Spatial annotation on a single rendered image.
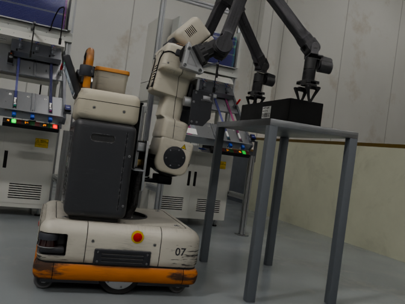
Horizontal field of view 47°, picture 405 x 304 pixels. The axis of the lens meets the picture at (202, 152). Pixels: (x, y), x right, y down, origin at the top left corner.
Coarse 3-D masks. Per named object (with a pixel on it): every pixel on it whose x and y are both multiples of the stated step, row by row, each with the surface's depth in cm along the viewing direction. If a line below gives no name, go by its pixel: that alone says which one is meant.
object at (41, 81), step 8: (64, 24) 363; (0, 72) 346; (8, 72) 349; (24, 80) 372; (32, 80) 365; (40, 80) 358; (48, 80) 361; (40, 88) 392; (48, 88) 390; (56, 88) 364
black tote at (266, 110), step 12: (252, 108) 249; (264, 108) 234; (276, 108) 221; (288, 108) 209; (300, 108) 210; (312, 108) 212; (240, 120) 262; (288, 120) 209; (300, 120) 211; (312, 120) 212
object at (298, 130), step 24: (264, 120) 205; (216, 144) 262; (264, 144) 202; (216, 168) 263; (264, 168) 199; (264, 192) 200; (264, 216) 200; (336, 216) 214; (336, 240) 212; (336, 264) 212; (336, 288) 212
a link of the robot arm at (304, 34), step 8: (272, 0) 211; (280, 0) 211; (280, 8) 211; (288, 8) 211; (280, 16) 213; (288, 16) 211; (296, 16) 212; (288, 24) 212; (296, 24) 211; (296, 32) 211; (304, 32) 211; (304, 40) 209; (312, 40) 210; (304, 48) 214; (320, 48) 210
